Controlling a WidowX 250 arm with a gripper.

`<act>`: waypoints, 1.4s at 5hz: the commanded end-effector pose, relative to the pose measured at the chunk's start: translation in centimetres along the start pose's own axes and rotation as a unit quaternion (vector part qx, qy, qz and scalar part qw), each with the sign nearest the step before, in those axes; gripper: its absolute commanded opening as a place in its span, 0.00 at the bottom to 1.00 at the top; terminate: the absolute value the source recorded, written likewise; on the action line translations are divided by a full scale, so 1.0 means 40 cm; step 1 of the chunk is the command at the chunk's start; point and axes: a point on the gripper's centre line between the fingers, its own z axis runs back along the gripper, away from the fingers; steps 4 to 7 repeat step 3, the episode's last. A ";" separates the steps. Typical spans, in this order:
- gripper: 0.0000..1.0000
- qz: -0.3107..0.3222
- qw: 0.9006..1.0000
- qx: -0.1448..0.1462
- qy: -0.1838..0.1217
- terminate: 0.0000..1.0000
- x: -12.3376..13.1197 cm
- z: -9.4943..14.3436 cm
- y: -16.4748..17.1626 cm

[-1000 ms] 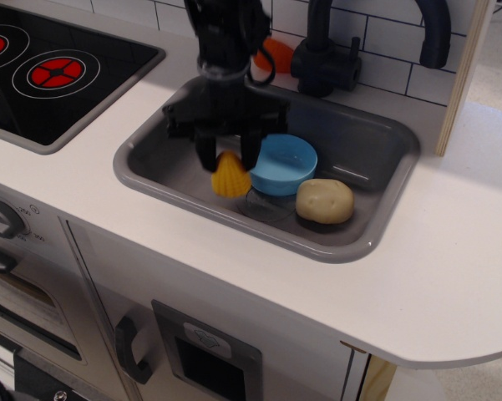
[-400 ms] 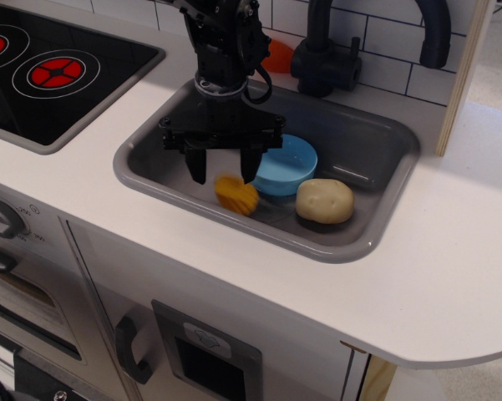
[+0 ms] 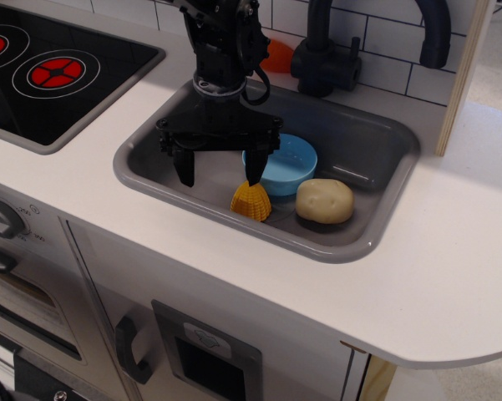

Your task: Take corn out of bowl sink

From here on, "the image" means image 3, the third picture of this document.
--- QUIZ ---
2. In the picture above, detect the dark grey cabinet door handle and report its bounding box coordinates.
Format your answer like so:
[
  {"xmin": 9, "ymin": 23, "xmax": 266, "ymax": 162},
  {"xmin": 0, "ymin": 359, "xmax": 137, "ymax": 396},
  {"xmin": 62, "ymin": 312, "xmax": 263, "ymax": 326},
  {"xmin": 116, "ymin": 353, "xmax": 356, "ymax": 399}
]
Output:
[{"xmin": 114, "ymin": 316, "xmax": 153, "ymax": 384}]

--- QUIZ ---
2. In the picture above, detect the light blue bowl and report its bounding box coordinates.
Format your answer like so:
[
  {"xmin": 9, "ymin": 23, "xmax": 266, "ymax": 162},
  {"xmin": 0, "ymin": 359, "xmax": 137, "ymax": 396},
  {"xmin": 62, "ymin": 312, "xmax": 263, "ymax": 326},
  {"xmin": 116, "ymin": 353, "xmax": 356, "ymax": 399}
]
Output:
[{"xmin": 260, "ymin": 133, "xmax": 318, "ymax": 197}]

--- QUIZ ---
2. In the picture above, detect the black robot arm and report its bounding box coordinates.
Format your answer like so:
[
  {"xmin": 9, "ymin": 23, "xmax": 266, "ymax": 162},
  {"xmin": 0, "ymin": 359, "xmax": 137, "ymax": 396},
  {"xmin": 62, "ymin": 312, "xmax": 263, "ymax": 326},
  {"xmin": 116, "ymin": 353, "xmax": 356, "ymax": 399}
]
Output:
[{"xmin": 156, "ymin": 1, "xmax": 283, "ymax": 187}]

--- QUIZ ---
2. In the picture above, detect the yellow toy corn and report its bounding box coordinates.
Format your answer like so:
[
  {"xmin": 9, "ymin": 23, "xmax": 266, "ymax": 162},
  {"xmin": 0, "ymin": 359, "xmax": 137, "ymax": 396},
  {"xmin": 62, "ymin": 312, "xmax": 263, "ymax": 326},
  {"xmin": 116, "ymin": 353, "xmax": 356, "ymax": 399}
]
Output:
[{"xmin": 231, "ymin": 181, "xmax": 272, "ymax": 222}]

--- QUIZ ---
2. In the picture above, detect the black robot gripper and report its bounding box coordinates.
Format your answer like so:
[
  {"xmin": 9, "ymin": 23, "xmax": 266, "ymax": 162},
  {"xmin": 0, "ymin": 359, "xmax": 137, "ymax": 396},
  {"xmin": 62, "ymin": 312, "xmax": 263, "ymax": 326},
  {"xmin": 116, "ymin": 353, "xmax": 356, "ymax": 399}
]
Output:
[{"xmin": 155, "ymin": 80, "xmax": 283, "ymax": 187}]

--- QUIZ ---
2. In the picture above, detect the orange toy carrot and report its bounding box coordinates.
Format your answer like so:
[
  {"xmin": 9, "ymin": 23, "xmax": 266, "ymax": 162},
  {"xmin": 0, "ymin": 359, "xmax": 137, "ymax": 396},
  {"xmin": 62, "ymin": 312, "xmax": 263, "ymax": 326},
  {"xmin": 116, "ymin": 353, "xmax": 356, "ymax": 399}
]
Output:
[{"xmin": 260, "ymin": 39, "xmax": 294, "ymax": 74}]

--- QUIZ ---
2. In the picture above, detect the beige toy potato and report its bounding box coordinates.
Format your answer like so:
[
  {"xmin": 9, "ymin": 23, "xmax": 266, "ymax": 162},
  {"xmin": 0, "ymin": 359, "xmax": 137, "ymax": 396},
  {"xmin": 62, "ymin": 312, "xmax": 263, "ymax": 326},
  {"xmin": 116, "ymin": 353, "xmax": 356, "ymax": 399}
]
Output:
[{"xmin": 295, "ymin": 179, "xmax": 355, "ymax": 225}]

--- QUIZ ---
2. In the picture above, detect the toy oven door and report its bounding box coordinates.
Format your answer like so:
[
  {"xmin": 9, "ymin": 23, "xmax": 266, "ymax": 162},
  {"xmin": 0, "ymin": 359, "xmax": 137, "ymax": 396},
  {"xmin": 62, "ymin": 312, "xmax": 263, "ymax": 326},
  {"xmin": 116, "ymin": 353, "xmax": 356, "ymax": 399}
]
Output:
[{"xmin": 0, "ymin": 239, "xmax": 123, "ymax": 400}]

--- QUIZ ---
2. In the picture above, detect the grey toy sink basin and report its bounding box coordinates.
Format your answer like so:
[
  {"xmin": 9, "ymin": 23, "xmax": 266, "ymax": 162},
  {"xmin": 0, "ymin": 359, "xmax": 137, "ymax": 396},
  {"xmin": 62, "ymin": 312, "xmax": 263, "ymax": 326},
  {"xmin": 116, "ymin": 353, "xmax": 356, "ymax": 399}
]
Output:
[{"xmin": 114, "ymin": 83, "xmax": 420, "ymax": 263}]

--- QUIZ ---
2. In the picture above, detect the dark grey toy faucet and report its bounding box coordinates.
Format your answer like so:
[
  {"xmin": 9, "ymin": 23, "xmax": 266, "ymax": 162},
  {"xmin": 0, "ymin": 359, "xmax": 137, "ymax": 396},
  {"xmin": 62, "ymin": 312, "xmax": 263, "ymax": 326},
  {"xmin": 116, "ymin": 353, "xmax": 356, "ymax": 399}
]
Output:
[{"xmin": 291, "ymin": 0, "xmax": 452, "ymax": 98}]

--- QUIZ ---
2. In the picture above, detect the grey toy dispenser panel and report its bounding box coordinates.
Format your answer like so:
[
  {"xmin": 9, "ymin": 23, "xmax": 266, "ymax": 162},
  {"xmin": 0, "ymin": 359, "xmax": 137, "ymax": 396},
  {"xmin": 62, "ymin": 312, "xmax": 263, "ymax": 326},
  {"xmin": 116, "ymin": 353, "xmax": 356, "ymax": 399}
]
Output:
[{"xmin": 151, "ymin": 300, "xmax": 264, "ymax": 401}]

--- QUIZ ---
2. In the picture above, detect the grey oven knob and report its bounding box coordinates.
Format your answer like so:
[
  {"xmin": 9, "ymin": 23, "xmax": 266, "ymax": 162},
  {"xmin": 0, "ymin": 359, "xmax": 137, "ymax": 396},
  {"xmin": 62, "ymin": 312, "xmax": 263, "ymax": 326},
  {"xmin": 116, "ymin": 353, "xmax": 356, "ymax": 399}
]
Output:
[{"xmin": 0, "ymin": 201, "xmax": 26, "ymax": 239}]

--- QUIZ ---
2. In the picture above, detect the black toy stovetop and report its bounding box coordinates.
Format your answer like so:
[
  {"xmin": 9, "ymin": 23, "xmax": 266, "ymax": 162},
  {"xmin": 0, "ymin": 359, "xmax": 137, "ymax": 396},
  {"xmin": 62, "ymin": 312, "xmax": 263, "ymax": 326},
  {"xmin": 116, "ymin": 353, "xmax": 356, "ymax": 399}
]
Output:
[{"xmin": 0, "ymin": 3, "xmax": 165, "ymax": 155}]

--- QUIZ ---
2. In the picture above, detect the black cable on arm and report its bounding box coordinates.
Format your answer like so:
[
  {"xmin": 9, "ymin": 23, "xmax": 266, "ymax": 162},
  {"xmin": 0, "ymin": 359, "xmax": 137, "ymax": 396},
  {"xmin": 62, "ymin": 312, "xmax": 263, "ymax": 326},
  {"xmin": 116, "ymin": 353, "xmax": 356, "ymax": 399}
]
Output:
[{"xmin": 241, "ymin": 66, "xmax": 271, "ymax": 106}]

